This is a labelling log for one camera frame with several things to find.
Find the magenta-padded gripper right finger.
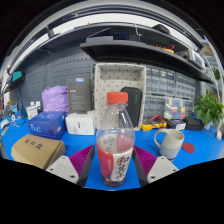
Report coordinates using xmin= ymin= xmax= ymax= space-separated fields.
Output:
xmin=132 ymin=145 xmax=180 ymax=187

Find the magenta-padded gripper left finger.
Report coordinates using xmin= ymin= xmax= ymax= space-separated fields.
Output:
xmin=45 ymin=144 xmax=96 ymax=188

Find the clear red-capped drink bottle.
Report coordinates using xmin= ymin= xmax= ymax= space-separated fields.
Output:
xmin=95 ymin=91 xmax=136 ymax=188

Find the beige ceramic mug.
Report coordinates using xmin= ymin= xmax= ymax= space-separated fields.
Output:
xmin=153 ymin=128 xmax=185 ymax=160

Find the brown cardboard box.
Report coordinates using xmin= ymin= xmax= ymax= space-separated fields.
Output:
xmin=10 ymin=133 xmax=67 ymax=170

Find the yellow multimeter with red leads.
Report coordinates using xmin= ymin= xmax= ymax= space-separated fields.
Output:
xmin=141 ymin=113 xmax=168 ymax=132

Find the dark box with white label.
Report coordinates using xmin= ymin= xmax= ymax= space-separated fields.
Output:
xmin=165 ymin=118 xmax=187 ymax=131

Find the blue product box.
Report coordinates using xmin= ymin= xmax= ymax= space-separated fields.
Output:
xmin=27 ymin=110 xmax=67 ymax=140

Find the white product box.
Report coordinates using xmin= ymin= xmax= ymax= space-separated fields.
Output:
xmin=65 ymin=110 xmax=97 ymax=136

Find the flat black case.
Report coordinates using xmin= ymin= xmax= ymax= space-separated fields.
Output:
xmin=184 ymin=115 xmax=205 ymax=132

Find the grey small-parts drawer cabinet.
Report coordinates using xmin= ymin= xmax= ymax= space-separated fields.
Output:
xmin=183 ymin=98 xmax=196 ymax=116
xmin=145 ymin=65 xmax=177 ymax=96
xmin=175 ymin=73 xmax=197 ymax=100
xmin=143 ymin=94 xmax=167 ymax=119

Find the small white box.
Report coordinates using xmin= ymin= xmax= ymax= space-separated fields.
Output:
xmin=25 ymin=103 xmax=39 ymax=120

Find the small white charger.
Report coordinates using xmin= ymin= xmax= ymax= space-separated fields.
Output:
xmin=215 ymin=129 xmax=224 ymax=141

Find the purple plastic bag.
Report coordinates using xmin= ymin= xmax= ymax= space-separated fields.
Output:
xmin=41 ymin=85 xmax=70 ymax=114

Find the black rectangular pouch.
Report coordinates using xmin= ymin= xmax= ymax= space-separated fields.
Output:
xmin=120 ymin=86 xmax=143 ymax=128

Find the dark grey upright box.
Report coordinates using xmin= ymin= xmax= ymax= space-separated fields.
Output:
xmin=66 ymin=77 xmax=93 ymax=114

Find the green potted plant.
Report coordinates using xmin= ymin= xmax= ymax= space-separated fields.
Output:
xmin=193 ymin=89 xmax=224 ymax=130

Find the white perforated tray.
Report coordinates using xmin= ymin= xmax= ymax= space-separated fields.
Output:
xmin=94 ymin=62 xmax=147 ymax=132

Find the black overhead shelf unit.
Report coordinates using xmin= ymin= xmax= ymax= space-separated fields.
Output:
xmin=8 ymin=21 xmax=214 ymax=85

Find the white wire rack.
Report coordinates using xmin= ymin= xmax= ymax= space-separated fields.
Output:
xmin=199 ymin=36 xmax=224 ymax=101

